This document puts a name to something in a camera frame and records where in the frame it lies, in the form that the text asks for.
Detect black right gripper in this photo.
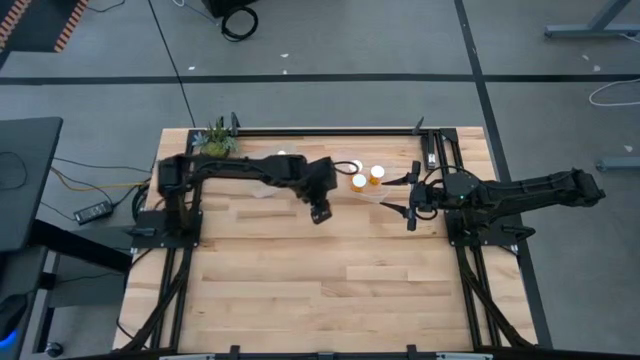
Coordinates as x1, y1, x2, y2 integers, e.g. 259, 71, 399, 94
379, 160, 454, 232

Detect clear plastic bin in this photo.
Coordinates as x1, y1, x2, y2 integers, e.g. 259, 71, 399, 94
329, 152, 399, 205

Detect green potted plant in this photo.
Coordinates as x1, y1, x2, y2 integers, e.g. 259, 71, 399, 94
191, 116, 240, 159

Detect black box on floor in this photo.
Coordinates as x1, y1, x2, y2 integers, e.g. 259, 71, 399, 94
202, 0, 252, 19

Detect grey table leg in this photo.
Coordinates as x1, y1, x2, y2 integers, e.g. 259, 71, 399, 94
594, 157, 640, 173
543, 0, 640, 40

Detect black power adapter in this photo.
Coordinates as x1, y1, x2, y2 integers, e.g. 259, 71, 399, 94
73, 200, 114, 226

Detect black desk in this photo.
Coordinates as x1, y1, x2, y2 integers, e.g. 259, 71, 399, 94
0, 116, 65, 254

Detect black mat orange striped edges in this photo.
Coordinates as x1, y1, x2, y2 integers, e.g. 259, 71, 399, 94
0, 0, 90, 54

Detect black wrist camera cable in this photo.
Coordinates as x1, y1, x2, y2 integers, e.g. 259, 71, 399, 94
331, 159, 360, 177

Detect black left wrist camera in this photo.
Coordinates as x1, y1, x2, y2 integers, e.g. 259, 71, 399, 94
309, 201, 334, 225

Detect black aluminium rig frame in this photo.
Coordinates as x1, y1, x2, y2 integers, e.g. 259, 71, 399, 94
114, 112, 539, 360

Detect grey angled frame bracket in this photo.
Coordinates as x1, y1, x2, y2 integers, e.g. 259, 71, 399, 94
423, 130, 439, 171

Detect coiled black cable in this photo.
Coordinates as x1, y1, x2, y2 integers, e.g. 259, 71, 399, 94
220, 5, 260, 43

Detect yellow cable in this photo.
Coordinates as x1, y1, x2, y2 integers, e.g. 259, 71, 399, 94
49, 166, 151, 193

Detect white floor cable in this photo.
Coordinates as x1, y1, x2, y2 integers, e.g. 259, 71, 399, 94
588, 77, 640, 108

